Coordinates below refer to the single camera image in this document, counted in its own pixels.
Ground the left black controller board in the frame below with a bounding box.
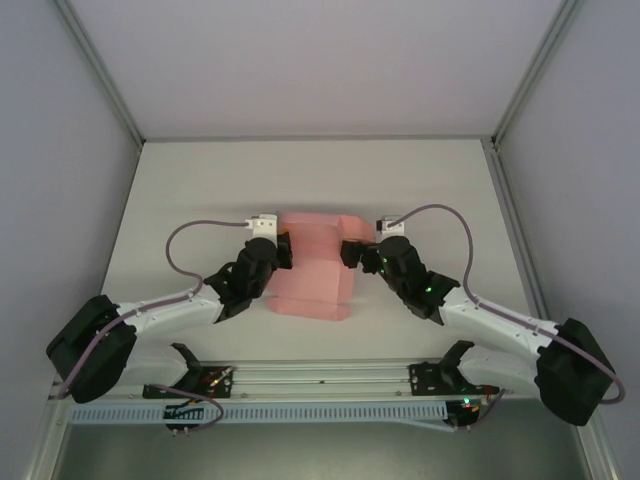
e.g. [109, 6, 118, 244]
[163, 403, 207, 437]

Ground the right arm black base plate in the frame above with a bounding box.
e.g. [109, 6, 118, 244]
[408, 363, 500, 396]

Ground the right black controller board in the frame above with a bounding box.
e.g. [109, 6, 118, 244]
[447, 397, 484, 432]

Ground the black controller board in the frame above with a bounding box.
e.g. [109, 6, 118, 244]
[163, 403, 207, 437]
[447, 397, 484, 432]

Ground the aluminium frame post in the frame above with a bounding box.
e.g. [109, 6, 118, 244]
[52, 0, 146, 147]
[492, 0, 584, 151]

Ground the pink cloth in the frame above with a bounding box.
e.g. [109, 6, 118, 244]
[266, 210, 374, 324]

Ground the white slotted cable duct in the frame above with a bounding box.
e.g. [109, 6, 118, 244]
[69, 403, 449, 426]

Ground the grey metal panel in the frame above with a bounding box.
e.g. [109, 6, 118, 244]
[49, 394, 601, 480]

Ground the right aluminium frame post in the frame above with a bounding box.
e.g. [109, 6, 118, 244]
[492, 0, 584, 151]

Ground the aluminium side rail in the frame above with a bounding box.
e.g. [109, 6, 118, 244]
[482, 139, 564, 357]

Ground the left aluminium frame post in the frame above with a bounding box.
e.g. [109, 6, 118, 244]
[52, 0, 146, 147]

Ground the aluminium mounting rail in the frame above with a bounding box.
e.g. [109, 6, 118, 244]
[49, 354, 586, 401]

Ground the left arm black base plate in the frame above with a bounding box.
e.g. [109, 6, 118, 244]
[143, 366, 235, 400]

